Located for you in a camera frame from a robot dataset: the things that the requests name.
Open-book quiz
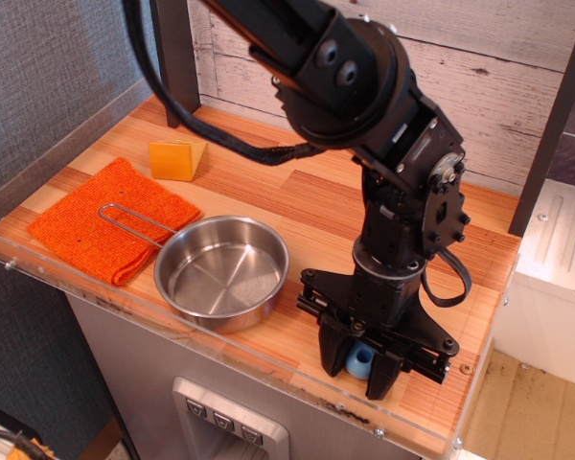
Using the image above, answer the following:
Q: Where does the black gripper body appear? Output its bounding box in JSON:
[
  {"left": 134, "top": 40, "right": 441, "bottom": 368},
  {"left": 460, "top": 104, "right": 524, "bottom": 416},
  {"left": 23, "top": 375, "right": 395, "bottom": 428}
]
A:
[{"left": 297, "top": 258, "right": 459, "bottom": 383}]

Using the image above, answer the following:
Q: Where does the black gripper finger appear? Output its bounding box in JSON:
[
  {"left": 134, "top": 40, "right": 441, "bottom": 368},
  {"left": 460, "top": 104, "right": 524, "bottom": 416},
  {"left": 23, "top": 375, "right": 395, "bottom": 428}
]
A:
[
  {"left": 318, "top": 324, "right": 353, "bottom": 378},
  {"left": 366, "top": 352, "right": 404, "bottom": 401}
]

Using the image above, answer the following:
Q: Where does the blue spoon with grey bowl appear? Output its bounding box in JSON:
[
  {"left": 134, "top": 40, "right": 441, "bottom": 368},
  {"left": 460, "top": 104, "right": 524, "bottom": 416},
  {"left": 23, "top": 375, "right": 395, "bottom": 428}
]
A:
[{"left": 344, "top": 340, "right": 376, "bottom": 380}]

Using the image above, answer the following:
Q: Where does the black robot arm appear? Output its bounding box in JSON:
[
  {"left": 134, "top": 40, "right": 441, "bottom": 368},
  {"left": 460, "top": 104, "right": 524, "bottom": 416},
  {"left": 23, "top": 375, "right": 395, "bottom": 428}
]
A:
[{"left": 209, "top": 1, "right": 472, "bottom": 400}]

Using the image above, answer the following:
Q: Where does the orange towel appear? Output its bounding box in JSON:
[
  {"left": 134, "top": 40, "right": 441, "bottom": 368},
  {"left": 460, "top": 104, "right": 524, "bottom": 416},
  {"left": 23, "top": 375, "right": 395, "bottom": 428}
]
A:
[{"left": 28, "top": 158, "right": 202, "bottom": 286}]

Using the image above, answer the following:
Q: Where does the silver dispenser button panel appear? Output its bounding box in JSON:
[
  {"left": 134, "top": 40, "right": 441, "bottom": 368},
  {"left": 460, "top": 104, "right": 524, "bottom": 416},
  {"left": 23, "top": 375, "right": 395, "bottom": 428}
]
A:
[{"left": 172, "top": 377, "right": 290, "bottom": 459}]

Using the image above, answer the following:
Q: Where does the white cabinet at right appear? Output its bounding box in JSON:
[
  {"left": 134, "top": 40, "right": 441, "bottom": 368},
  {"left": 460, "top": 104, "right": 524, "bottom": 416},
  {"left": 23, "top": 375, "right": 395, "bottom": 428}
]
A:
[{"left": 492, "top": 180, "right": 575, "bottom": 383}]

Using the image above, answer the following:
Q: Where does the grey toy kitchen cabinet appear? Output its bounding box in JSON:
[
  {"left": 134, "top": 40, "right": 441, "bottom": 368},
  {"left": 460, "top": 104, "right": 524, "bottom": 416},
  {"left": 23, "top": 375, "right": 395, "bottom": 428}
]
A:
[{"left": 67, "top": 295, "right": 415, "bottom": 459}]

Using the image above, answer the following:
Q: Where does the yellow cheese wedge block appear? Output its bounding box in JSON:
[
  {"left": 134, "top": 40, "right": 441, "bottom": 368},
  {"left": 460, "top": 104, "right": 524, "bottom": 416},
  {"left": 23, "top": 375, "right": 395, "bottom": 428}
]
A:
[{"left": 149, "top": 141, "right": 207, "bottom": 181}]

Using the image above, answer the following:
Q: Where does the orange cloth at bottom left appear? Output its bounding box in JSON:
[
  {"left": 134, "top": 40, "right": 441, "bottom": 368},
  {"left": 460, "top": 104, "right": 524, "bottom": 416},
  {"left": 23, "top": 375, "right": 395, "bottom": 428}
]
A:
[{"left": 0, "top": 430, "right": 52, "bottom": 460}]

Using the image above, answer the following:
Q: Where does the steel pan with wire handle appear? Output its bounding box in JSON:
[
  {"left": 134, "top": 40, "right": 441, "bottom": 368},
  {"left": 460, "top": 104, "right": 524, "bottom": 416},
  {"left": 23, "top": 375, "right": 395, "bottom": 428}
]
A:
[{"left": 98, "top": 203, "right": 290, "bottom": 334}]

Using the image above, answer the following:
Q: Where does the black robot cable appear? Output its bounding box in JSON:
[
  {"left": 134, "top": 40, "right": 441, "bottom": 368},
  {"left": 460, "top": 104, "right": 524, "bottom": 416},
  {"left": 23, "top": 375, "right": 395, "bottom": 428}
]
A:
[{"left": 122, "top": 0, "right": 473, "bottom": 309}]

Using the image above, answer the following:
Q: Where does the dark right upright post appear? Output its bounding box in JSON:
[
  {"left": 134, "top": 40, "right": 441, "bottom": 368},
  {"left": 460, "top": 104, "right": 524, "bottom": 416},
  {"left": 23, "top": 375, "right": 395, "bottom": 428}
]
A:
[{"left": 507, "top": 0, "right": 575, "bottom": 238}]

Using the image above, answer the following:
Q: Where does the dark upright post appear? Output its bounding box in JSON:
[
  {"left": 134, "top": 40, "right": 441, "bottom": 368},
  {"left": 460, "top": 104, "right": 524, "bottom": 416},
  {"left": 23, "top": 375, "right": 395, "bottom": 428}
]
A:
[
  {"left": 149, "top": 0, "right": 200, "bottom": 112},
  {"left": 507, "top": 0, "right": 575, "bottom": 238}
]

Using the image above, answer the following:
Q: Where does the dark left upright post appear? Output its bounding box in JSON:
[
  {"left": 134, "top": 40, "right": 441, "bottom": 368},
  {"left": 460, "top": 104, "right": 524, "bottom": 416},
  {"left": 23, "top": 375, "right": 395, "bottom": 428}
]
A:
[{"left": 149, "top": 0, "right": 200, "bottom": 112}]

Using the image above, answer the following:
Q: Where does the clear acrylic guard rail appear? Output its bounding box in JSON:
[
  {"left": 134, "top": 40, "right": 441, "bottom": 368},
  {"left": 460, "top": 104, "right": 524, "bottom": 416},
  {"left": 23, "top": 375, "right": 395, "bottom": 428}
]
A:
[{"left": 0, "top": 82, "right": 518, "bottom": 459}]

